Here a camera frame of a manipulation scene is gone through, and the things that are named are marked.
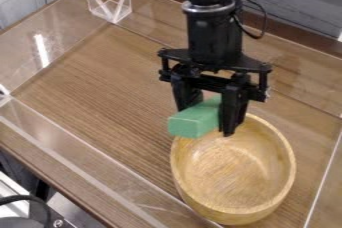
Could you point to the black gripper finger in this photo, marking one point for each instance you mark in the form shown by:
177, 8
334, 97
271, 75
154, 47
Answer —
233, 109
187, 94

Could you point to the clear acrylic tray wall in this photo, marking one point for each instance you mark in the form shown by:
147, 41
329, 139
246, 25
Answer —
107, 188

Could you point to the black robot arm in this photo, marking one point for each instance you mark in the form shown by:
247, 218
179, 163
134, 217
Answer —
214, 6

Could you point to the brown wooden bowl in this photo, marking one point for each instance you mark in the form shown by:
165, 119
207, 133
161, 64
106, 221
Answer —
234, 178

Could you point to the clear acrylic corner bracket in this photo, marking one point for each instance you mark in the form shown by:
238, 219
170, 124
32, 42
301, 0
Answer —
110, 10

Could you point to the green block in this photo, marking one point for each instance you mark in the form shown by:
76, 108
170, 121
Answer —
197, 120

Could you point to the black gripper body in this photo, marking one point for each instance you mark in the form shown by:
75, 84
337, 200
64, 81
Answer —
214, 61

